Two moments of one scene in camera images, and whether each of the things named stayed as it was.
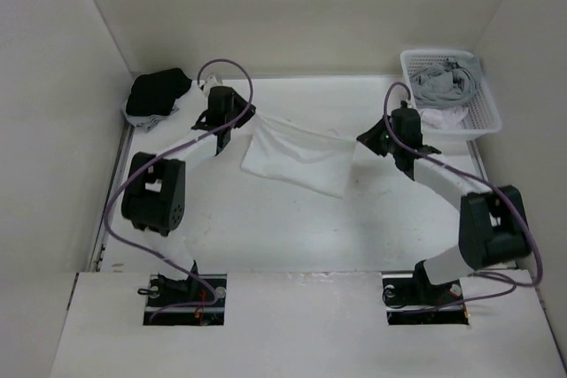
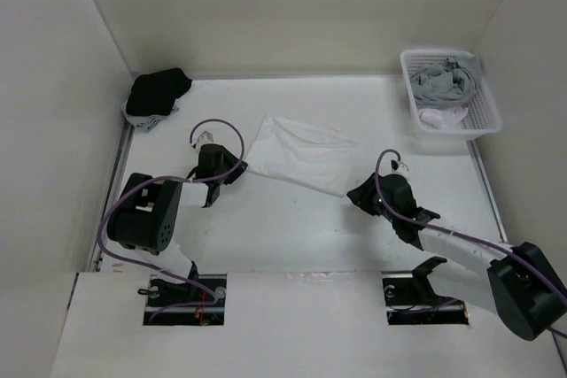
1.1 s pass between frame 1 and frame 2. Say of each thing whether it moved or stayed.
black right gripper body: moved
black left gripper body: moved
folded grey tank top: stayed
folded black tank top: stayed
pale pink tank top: stayed
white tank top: stayed
